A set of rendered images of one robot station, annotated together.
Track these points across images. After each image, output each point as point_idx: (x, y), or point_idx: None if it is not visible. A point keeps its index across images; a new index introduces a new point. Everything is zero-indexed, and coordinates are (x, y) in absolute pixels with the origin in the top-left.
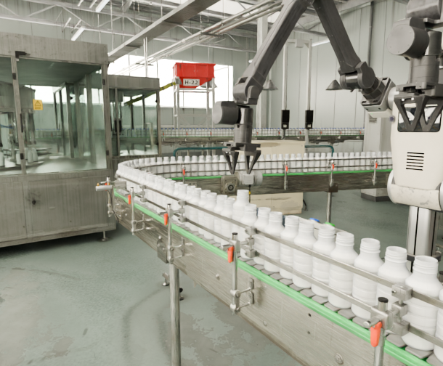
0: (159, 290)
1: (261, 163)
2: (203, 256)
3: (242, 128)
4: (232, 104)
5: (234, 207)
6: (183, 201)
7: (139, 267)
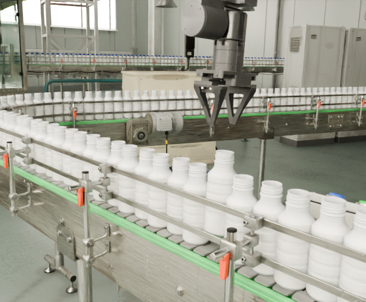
0: (41, 279)
1: (179, 101)
2: (150, 256)
3: (232, 46)
4: (218, 3)
5: (213, 180)
6: (108, 166)
7: (8, 247)
